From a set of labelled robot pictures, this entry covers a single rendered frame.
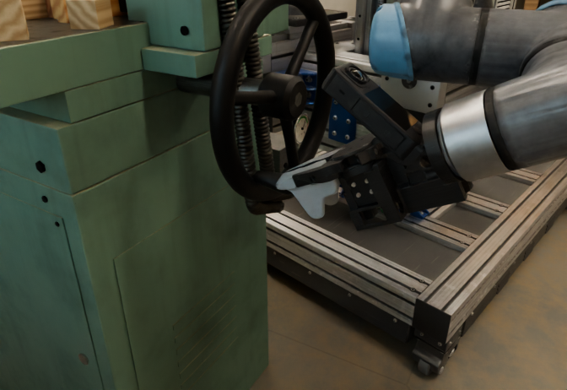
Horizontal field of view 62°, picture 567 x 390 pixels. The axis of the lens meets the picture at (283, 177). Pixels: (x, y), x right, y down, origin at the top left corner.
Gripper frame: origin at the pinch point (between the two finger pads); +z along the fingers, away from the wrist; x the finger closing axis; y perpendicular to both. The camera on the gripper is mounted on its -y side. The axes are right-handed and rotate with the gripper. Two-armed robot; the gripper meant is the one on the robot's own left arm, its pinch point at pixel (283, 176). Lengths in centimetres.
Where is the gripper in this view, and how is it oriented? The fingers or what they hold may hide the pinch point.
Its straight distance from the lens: 56.0
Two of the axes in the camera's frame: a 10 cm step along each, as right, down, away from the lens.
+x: 5.2, -3.8, 7.7
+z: -7.4, 2.5, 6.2
